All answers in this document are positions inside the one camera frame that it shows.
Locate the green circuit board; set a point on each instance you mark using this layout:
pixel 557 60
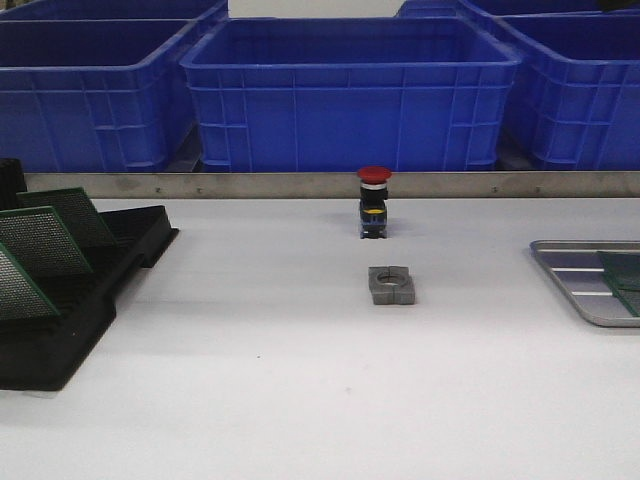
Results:
pixel 620 269
pixel 21 298
pixel 41 242
pixel 77 213

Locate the green circuit board rearmost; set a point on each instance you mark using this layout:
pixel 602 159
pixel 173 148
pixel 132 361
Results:
pixel 630 299

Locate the silver metal tray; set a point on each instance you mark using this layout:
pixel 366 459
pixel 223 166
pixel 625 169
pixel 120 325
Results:
pixel 576 269

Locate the green circuit board front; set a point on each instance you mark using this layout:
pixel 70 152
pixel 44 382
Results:
pixel 21 298

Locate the black slotted board rack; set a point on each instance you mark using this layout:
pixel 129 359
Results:
pixel 44 353

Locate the red emergency stop button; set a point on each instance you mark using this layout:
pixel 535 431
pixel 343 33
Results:
pixel 372 204

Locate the grey metal clamp block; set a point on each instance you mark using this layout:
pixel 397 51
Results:
pixel 391 285

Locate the blue plastic bin centre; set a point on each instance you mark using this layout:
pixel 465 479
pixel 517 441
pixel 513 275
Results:
pixel 334 95

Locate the blue plastic bin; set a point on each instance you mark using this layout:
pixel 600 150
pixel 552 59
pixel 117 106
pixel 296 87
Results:
pixel 94 96
pixel 334 95
pixel 574 104

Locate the blue bin back right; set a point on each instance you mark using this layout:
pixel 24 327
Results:
pixel 495 8

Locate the blue plastic bin left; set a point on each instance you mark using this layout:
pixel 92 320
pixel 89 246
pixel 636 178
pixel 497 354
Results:
pixel 94 96

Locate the blue plastic bin right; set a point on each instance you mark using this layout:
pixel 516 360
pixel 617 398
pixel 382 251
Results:
pixel 574 104

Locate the blue bin back left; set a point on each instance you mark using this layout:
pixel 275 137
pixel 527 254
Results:
pixel 106 10

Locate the metal table edge rail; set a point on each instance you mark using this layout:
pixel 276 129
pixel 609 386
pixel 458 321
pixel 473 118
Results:
pixel 409 185

